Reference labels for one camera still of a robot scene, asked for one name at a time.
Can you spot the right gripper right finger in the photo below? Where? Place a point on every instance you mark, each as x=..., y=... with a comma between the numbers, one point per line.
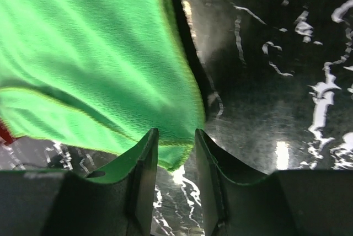
x=236, y=199

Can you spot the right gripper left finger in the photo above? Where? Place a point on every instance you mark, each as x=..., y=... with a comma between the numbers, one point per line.
x=116, y=199

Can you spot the green towel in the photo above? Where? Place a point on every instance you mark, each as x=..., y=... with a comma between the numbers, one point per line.
x=98, y=74

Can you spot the red plastic tray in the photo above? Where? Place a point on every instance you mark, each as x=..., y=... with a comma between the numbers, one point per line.
x=6, y=137

